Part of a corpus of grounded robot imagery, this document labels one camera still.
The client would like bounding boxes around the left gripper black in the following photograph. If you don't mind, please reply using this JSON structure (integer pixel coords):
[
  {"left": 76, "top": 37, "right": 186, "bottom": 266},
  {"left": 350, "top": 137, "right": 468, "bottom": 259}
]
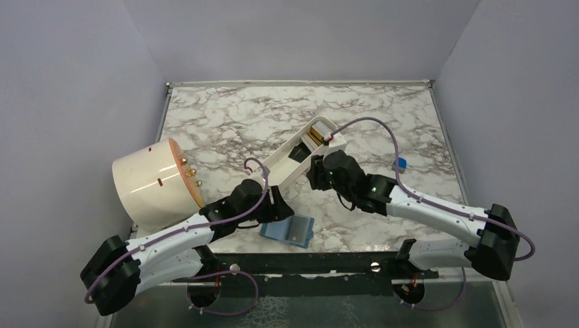
[{"left": 238, "top": 186, "right": 294, "bottom": 223}]

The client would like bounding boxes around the blue leather card holder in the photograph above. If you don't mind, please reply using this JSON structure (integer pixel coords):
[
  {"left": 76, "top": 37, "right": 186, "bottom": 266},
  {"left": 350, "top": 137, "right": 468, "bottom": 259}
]
[{"left": 259, "top": 215, "right": 315, "bottom": 249}]

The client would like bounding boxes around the grey card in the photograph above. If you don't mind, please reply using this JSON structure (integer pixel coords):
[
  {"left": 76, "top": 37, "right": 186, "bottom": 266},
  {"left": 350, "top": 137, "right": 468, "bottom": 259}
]
[{"left": 285, "top": 215, "right": 315, "bottom": 249}]

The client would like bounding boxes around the white oblong plastic tray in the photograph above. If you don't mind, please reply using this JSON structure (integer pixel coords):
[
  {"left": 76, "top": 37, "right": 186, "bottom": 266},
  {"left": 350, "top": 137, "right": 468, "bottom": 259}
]
[{"left": 263, "top": 116, "right": 347, "bottom": 191}]

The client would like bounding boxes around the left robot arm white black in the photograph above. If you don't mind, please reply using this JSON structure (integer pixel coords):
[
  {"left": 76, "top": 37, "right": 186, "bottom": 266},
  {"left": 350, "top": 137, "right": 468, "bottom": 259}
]
[{"left": 80, "top": 179, "right": 295, "bottom": 316}]

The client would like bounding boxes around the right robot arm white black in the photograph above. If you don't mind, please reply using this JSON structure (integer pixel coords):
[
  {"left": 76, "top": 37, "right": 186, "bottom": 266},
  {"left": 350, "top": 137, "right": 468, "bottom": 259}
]
[{"left": 307, "top": 150, "right": 520, "bottom": 281}]

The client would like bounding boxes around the black card in tray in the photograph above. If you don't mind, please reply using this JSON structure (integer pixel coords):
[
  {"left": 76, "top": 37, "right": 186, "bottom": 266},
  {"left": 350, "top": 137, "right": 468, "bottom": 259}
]
[{"left": 287, "top": 142, "right": 311, "bottom": 163}]

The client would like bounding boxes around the gold credit card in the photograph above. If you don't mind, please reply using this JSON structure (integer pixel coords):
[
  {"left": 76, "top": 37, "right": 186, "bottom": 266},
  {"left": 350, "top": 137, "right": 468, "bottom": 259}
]
[{"left": 309, "top": 125, "right": 326, "bottom": 143}]

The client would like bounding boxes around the white cards stack in tray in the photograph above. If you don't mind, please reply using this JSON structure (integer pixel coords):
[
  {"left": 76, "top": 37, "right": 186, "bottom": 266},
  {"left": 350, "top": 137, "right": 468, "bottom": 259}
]
[{"left": 300, "top": 121, "right": 332, "bottom": 152}]

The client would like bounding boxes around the small blue grey block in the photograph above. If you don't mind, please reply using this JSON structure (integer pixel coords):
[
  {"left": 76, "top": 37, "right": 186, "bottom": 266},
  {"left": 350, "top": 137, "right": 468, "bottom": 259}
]
[{"left": 392, "top": 157, "right": 407, "bottom": 174}]

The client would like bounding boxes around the cream cylindrical container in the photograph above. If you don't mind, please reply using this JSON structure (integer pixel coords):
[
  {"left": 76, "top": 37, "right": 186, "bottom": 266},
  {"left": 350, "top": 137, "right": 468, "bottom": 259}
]
[{"left": 112, "top": 138, "right": 204, "bottom": 234}]

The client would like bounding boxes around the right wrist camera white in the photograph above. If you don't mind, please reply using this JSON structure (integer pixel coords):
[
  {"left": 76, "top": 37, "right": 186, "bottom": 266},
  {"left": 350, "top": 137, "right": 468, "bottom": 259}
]
[{"left": 323, "top": 133, "right": 347, "bottom": 156}]

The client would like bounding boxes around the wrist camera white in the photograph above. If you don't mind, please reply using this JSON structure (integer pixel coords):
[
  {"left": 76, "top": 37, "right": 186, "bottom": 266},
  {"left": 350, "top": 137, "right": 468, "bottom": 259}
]
[
  {"left": 323, "top": 133, "right": 347, "bottom": 156},
  {"left": 251, "top": 167, "right": 270, "bottom": 185}
]

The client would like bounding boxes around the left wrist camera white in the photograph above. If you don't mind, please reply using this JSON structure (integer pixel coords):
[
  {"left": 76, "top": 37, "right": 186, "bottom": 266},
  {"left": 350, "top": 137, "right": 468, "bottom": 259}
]
[{"left": 251, "top": 167, "right": 270, "bottom": 185}]

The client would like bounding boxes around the black front mounting rail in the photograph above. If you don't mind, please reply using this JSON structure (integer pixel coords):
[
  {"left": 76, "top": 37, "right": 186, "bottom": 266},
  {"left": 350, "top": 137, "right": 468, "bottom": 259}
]
[{"left": 184, "top": 251, "right": 438, "bottom": 298}]

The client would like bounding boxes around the purple cable loop below rail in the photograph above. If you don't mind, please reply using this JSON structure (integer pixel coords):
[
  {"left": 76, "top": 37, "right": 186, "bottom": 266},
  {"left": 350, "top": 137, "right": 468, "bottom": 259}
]
[{"left": 186, "top": 271, "right": 259, "bottom": 317}]

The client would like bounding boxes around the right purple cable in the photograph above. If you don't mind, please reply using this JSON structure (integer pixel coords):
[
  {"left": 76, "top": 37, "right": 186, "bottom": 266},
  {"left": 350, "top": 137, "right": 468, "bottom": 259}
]
[{"left": 328, "top": 117, "right": 537, "bottom": 262}]

